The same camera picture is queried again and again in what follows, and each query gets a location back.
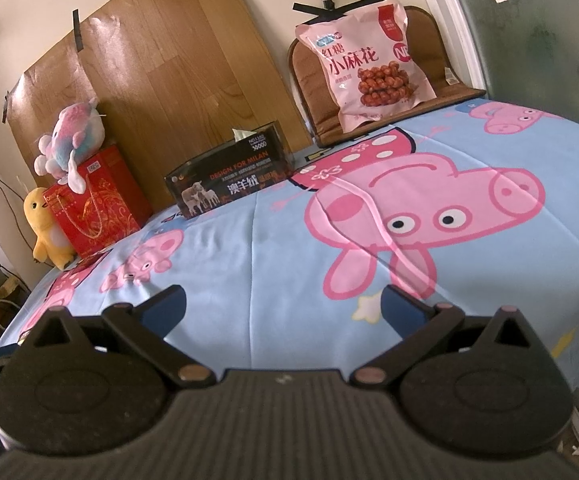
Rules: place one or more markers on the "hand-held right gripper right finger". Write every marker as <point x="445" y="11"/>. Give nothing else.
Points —
<point x="399" y="311"/>

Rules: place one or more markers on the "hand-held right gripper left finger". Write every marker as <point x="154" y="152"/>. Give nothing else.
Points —
<point x="165" y="310"/>

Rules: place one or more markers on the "black tissue box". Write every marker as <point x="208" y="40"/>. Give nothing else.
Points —
<point x="234" y="180"/>

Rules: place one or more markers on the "printed blanket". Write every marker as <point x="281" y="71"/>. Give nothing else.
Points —
<point x="269" y="260"/>

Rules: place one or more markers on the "red gift bag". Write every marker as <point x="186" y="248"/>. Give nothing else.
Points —
<point x="104" y="210"/>

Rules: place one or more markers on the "yellow plush duck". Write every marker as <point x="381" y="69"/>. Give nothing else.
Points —
<point x="44" y="230"/>

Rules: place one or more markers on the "pink and blue plush toy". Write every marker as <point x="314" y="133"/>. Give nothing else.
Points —
<point x="74" y="135"/>

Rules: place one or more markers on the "brown chair cushion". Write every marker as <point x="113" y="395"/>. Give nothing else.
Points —
<point x="314" y="100"/>

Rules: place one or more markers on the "brown wooden board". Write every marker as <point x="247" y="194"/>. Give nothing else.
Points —
<point x="179" y="60"/>

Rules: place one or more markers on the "pink snack bag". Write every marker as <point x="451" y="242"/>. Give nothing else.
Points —
<point x="369" y="60"/>

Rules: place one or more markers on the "black tape strip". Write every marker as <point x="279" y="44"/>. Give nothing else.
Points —
<point x="314" y="8"/>
<point x="78" y="30"/>

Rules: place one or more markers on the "frosted glass door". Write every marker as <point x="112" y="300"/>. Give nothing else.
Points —
<point x="529" y="25"/>

